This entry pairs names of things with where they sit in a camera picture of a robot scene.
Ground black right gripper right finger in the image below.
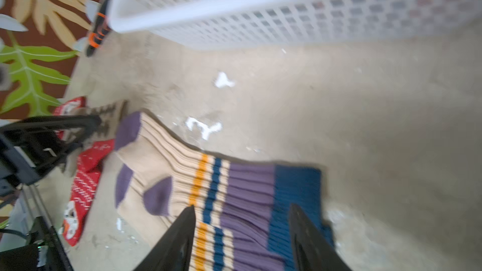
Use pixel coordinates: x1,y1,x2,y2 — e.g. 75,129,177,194
289,203,351,271

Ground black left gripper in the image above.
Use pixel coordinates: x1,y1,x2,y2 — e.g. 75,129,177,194
1,115,101,188

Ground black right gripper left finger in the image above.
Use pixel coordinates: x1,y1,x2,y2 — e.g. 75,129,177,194
134,206,196,271

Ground red christmas sock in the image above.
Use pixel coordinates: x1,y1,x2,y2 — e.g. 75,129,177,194
62,139,114,247
52,96,87,140

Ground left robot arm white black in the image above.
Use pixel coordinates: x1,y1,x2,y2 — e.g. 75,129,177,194
1,115,101,270

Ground beige brown argyle sock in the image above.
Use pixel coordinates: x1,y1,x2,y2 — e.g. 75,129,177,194
72,100,128,143

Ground orange black cutting pliers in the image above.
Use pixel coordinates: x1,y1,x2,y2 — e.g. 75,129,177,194
85,0,111,57

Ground white plastic laundry basket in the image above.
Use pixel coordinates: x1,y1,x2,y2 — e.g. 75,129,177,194
108,0,481,50

